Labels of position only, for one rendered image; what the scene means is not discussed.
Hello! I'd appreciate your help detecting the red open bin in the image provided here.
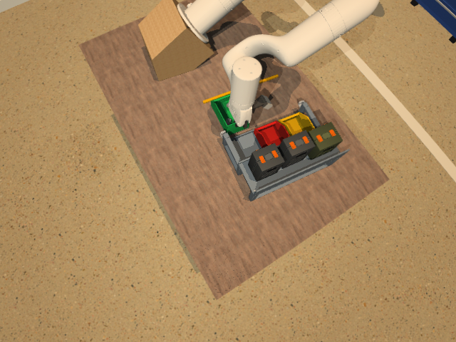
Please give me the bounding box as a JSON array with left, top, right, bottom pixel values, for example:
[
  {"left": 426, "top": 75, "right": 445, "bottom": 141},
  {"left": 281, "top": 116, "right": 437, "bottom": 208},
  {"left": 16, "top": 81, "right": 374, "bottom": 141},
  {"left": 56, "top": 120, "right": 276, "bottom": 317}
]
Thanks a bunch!
[{"left": 254, "top": 120, "right": 290, "bottom": 148}]

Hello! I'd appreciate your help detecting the dark grey case with orange latches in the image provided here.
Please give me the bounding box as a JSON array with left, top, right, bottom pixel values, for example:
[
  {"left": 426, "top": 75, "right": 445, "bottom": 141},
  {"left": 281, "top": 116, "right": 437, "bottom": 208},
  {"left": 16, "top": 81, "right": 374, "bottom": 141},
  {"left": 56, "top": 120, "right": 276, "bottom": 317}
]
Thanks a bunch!
[{"left": 248, "top": 143, "right": 285, "bottom": 182}]

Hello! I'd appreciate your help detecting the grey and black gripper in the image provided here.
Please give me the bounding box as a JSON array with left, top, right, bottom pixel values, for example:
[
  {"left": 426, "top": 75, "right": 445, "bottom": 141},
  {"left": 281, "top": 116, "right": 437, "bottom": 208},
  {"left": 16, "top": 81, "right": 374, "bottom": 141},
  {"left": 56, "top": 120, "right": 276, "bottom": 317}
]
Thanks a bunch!
[{"left": 229, "top": 98, "right": 252, "bottom": 128}]

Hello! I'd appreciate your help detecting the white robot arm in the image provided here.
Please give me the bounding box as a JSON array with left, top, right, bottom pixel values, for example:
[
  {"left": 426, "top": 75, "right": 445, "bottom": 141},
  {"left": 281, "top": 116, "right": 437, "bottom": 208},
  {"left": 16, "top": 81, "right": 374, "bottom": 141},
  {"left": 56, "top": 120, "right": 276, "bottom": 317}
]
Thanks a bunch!
[{"left": 177, "top": 0, "right": 380, "bottom": 110}]

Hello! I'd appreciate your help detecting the black tool case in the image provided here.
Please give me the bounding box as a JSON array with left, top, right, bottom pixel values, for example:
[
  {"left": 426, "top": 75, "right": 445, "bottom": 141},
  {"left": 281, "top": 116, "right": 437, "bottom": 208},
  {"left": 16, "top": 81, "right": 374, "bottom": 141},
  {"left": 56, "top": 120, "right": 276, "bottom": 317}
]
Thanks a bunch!
[{"left": 278, "top": 130, "right": 315, "bottom": 169}]

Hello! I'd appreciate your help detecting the green bin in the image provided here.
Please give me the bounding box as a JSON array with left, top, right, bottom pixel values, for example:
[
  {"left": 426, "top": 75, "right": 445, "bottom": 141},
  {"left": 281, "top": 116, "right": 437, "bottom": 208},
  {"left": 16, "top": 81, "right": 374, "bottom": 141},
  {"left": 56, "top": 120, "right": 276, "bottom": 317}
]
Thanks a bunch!
[{"left": 211, "top": 94, "right": 246, "bottom": 135}]

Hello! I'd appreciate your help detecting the grey metal shelf rack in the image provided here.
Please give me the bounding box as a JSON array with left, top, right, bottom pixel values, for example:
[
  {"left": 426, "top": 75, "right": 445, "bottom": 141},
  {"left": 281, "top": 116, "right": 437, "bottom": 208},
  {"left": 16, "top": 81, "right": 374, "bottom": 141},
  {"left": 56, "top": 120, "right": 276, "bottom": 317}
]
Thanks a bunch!
[{"left": 220, "top": 100, "right": 350, "bottom": 201}]

